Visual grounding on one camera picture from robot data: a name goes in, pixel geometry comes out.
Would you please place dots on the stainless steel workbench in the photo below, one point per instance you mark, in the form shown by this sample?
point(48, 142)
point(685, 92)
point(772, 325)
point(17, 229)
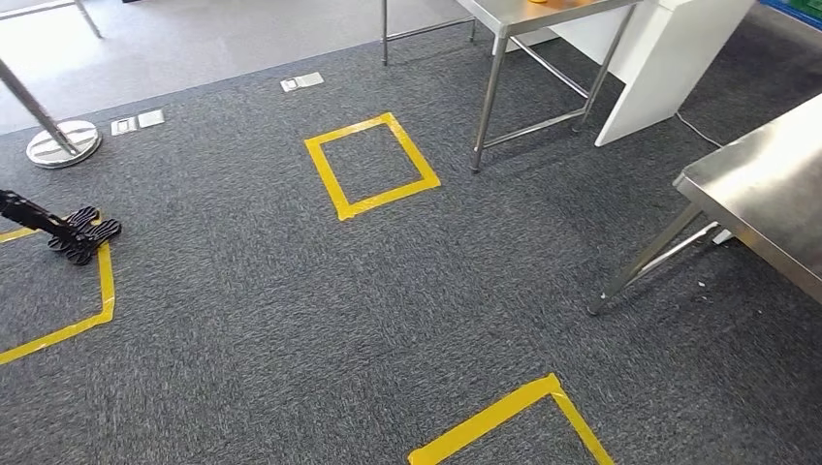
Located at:
point(770, 186)

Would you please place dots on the stainless steel table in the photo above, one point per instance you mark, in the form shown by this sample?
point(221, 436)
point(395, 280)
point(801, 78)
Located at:
point(491, 96)

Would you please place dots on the grey floor outlet plate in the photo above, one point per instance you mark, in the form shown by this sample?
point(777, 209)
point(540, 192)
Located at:
point(302, 81)
point(151, 118)
point(123, 126)

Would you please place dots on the silver stanchion with round base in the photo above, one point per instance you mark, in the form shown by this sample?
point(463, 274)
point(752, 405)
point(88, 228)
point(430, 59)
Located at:
point(61, 144)

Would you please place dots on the green plastic crate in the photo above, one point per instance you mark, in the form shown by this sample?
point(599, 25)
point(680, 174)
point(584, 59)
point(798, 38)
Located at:
point(810, 8)

